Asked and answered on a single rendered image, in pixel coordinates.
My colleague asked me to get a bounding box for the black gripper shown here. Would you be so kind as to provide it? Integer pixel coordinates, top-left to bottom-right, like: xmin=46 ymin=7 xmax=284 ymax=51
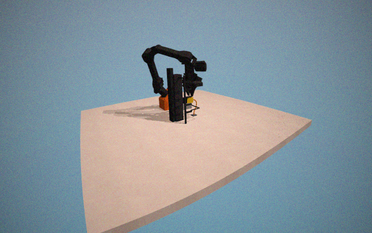
xmin=183 ymin=71 xmax=203 ymax=97

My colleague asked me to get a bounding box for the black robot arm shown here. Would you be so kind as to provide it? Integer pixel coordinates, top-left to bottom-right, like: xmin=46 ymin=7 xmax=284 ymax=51
xmin=141 ymin=44 xmax=207 ymax=98

